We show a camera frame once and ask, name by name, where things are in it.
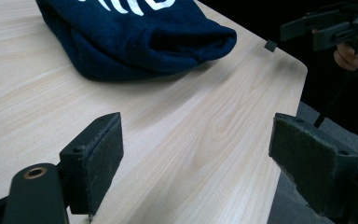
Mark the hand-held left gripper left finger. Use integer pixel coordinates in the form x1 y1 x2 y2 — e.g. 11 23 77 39
59 112 125 217

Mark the small black tape square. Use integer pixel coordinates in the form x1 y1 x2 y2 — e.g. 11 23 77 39
263 39 278 53

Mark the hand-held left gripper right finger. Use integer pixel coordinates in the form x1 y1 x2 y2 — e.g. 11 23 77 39
268 112 358 217

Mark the thin black cable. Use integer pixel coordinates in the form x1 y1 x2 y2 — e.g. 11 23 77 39
312 73 354 129

